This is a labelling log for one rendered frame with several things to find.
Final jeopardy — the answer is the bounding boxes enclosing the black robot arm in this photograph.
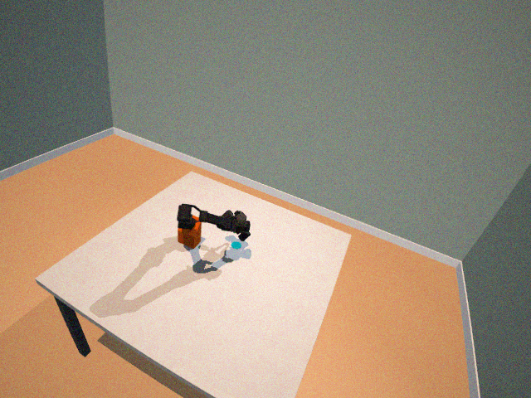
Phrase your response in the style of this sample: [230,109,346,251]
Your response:
[177,204,251,232]

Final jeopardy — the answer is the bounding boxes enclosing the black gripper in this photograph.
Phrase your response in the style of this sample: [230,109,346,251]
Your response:
[223,210,251,241]

